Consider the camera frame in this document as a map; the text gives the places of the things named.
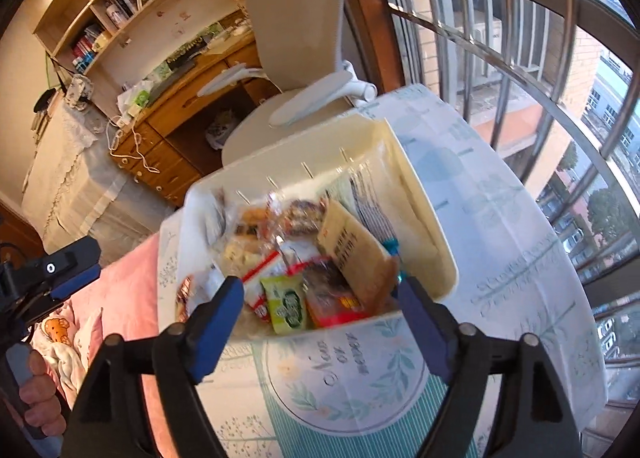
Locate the tree print tablecloth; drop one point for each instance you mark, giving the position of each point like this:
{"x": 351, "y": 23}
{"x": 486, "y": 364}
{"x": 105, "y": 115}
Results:
{"x": 500, "y": 238}

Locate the waste bin with white liner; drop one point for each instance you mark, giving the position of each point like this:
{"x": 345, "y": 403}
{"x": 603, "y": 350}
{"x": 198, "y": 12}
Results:
{"x": 222, "y": 130}

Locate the grey office chair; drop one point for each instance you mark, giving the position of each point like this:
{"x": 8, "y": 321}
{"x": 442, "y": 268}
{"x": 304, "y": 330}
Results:
{"x": 295, "y": 28}

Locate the small red candy packet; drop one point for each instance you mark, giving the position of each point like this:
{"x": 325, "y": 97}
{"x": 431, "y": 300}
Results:
{"x": 330, "y": 298}

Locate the row of colourful books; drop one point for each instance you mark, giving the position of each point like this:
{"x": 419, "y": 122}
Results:
{"x": 87, "y": 50}

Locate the person's left hand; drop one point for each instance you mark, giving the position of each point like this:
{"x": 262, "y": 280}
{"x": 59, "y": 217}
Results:
{"x": 42, "y": 395}

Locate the white plastic bag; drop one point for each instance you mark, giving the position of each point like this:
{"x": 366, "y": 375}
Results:
{"x": 137, "y": 98}

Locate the dark wooden cabinet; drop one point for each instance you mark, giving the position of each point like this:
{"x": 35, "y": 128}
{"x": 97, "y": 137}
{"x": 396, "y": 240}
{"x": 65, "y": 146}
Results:
{"x": 17, "y": 233}

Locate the small green snack packet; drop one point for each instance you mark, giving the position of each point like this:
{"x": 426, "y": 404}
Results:
{"x": 287, "y": 308}

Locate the clear red striped packet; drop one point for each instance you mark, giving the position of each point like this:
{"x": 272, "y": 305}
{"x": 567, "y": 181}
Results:
{"x": 260, "y": 283}

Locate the white plastic bin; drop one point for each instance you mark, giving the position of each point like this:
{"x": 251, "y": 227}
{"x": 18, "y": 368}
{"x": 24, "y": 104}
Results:
{"x": 430, "y": 248}

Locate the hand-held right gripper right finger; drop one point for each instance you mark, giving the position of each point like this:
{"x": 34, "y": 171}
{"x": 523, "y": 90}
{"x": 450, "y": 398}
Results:
{"x": 425, "y": 325}

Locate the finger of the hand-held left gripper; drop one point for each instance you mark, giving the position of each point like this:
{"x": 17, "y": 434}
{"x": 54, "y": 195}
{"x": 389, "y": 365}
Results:
{"x": 60, "y": 263}
{"x": 75, "y": 284}

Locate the metal window grille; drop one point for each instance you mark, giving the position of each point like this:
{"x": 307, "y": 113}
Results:
{"x": 550, "y": 110}

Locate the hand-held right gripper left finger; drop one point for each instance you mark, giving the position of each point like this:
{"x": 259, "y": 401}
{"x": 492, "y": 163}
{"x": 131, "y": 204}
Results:
{"x": 217, "y": 325}

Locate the pink blanket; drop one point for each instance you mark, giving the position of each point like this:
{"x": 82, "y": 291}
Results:
{"x": 125, "y": 298}

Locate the yellow pastry tray packet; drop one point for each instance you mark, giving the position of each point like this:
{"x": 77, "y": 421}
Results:
{"x": 247, "y": 228}

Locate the beige brown snack packet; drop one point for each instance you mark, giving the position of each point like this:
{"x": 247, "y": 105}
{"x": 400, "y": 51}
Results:
{"x": 357, "y": 253}

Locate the wooden bookshelf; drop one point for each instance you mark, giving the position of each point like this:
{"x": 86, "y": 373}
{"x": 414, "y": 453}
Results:
{"x": 160, "y": 18}

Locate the dark brown snack packet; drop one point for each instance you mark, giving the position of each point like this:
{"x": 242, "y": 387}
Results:
{"x": 305, "y": 213}

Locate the white cartoon bear pillow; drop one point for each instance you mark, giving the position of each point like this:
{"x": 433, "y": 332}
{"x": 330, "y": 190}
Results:
{"x": 55, "y": 330}

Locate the white lace cloth cover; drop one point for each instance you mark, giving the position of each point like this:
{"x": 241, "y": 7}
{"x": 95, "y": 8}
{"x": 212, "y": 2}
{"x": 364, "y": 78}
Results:
{"x": 75, "y": 178}

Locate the wooden desk with drawers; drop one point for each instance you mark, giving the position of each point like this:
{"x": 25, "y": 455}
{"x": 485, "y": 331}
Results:
{"x": 185, "y": 98}

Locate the large clear white packet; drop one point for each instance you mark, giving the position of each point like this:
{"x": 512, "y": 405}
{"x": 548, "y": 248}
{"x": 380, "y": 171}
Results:
{"x": 370, "y": 208}

